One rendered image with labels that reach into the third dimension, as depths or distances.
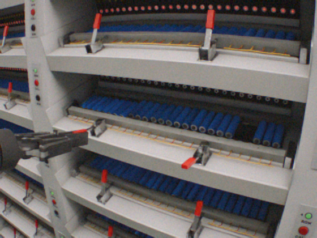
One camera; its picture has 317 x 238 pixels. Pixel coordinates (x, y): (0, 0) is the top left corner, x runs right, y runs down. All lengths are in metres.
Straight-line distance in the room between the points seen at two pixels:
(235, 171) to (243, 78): 0.17
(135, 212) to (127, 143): 0.19
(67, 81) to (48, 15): 0.20
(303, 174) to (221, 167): 0.16
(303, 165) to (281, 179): 0.06
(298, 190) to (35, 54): 0.69
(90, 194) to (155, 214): 0.20
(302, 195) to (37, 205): 0.93
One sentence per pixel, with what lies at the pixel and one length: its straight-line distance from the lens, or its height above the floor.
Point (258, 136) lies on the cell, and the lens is 0.58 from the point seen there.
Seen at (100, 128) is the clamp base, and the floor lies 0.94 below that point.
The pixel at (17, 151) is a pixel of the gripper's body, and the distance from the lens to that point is 0.50.
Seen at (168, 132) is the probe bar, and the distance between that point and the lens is 0.59.
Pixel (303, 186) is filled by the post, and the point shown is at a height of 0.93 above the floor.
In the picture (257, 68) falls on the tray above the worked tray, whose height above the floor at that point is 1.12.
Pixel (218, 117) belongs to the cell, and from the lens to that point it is 0.63.
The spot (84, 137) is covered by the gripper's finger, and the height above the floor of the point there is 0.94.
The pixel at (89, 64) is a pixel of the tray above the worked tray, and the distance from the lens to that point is 0.63.
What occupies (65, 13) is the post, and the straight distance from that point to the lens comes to 0.79.
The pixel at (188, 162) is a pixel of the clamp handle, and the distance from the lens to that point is 0.48.
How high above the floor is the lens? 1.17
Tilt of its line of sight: 18 degrees down
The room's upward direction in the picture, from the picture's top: 1 degrees clockwise
